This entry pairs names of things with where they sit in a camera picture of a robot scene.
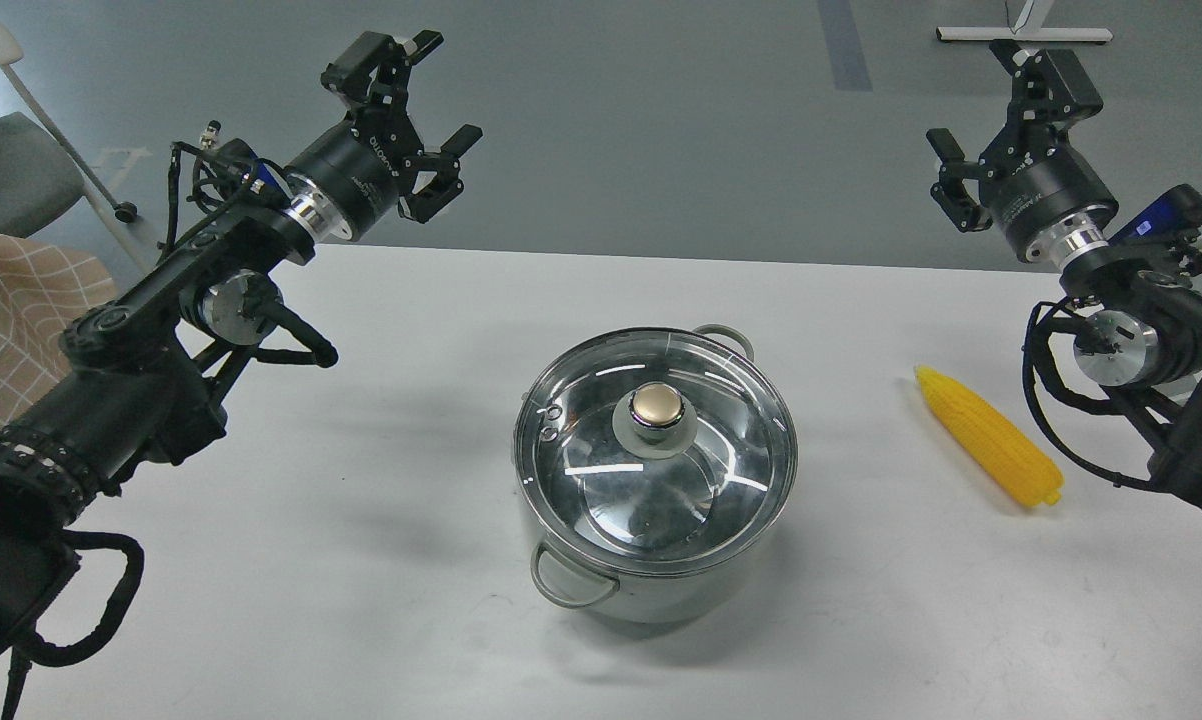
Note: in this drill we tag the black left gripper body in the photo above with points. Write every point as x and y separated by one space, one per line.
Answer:
354 174

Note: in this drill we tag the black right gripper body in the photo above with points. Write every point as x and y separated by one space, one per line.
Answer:
1027 189

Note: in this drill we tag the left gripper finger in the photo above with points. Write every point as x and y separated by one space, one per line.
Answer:
371 80
429 180

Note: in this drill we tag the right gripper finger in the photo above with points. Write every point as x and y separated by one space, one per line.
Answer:
1050 93
950 189

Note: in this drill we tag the yellow corn cob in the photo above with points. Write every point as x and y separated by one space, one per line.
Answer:
998 446

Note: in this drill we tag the glass pot lid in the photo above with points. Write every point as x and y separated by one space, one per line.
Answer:
656 450

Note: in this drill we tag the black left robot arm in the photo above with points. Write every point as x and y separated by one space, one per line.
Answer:
148 372

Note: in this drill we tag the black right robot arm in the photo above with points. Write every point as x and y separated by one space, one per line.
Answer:
1126 339

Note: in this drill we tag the stainless steel pot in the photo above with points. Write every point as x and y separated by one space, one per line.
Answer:
656 470

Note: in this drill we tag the white desk leg base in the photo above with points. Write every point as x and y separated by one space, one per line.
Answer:
1027 27

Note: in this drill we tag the beige checkered cloth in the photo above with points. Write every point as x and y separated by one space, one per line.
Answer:
42 289

